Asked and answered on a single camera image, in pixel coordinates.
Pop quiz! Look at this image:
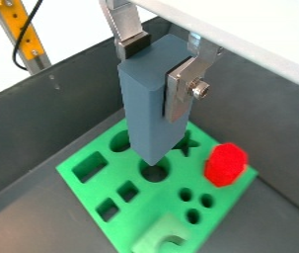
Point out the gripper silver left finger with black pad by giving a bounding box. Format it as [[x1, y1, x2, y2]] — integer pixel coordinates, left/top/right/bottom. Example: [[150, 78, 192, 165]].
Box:
[[99, 0, 150, 60]]

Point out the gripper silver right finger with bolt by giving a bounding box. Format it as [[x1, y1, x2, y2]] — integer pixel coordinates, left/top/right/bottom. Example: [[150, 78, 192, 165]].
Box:
[[164, 33, 224, 123]]

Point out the blue rectangular block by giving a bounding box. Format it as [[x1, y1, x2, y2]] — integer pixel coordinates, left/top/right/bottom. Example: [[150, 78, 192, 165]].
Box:
[[118, 35, 190, 165]]

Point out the green shape sorting board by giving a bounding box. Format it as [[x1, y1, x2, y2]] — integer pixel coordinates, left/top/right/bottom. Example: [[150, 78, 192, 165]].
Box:
[[57, 121, 257, 253]]

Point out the red hexagonal peg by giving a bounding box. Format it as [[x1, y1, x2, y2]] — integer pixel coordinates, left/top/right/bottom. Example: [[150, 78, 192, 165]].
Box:
[[204, 142, 249, 188]]

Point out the light green notched block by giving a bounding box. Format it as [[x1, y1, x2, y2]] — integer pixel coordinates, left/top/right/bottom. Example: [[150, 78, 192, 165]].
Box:
[[133, 213, 190, 253]]

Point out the black cable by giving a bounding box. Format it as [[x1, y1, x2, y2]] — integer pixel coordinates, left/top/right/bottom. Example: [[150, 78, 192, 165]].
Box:
[[0, 0, 46, 96]]

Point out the yellow metal frame post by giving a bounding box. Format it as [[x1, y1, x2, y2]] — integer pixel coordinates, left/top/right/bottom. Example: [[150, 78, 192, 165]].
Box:
[[0, 0, 51, 75]]

